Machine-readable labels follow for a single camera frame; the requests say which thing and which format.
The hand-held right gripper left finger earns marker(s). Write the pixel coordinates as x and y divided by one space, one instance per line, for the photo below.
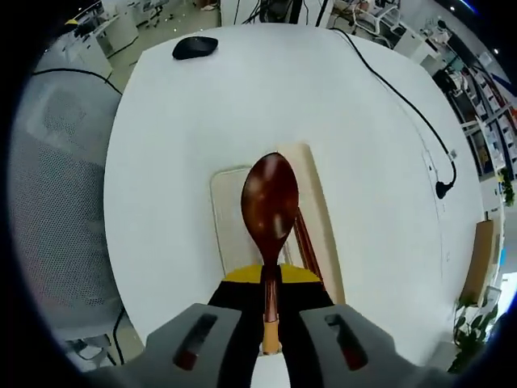
226 323

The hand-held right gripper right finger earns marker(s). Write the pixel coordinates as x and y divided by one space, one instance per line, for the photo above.
323 323

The dark wooden chopstick utensil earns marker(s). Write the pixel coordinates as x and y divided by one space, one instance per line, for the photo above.
312 246
303 238

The beige cutlery case lid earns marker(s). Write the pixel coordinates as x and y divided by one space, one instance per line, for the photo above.
230 218

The beige cutlery case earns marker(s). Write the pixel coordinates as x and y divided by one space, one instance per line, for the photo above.
317 210

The dark wooden spoon utensil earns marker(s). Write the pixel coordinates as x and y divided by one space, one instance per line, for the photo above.
270 202

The green potted plant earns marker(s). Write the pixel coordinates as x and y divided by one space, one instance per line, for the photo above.
472 327

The brown cardboard box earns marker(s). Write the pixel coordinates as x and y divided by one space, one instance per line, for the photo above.
480 258

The grey mesh office chair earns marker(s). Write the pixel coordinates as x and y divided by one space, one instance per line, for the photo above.
60 194

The shelf with white bins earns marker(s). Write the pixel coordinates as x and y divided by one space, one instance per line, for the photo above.
494 113

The black computer mouse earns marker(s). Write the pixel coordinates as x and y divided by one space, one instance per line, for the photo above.
196 47

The white desk cabinet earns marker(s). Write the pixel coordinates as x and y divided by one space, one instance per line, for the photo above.
416 44

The white office chair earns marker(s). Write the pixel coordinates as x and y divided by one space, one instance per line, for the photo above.
379 20

